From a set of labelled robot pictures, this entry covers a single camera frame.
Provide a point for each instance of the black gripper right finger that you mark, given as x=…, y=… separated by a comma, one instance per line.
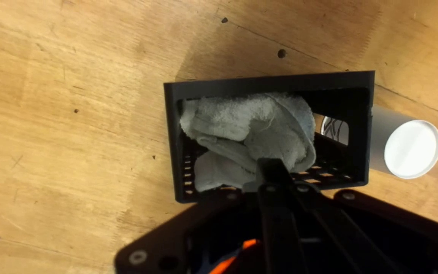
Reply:
x=360, y=238

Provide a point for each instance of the white paper cup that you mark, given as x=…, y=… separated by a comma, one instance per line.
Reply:
x=406, y=147

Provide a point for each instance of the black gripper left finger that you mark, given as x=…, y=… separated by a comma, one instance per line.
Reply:
x=213, y=234

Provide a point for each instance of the black perforated box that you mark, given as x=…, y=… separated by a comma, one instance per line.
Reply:
x=258, y=85

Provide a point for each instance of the white waffle-weave towel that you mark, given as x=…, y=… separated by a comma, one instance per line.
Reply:
x=249, y=132

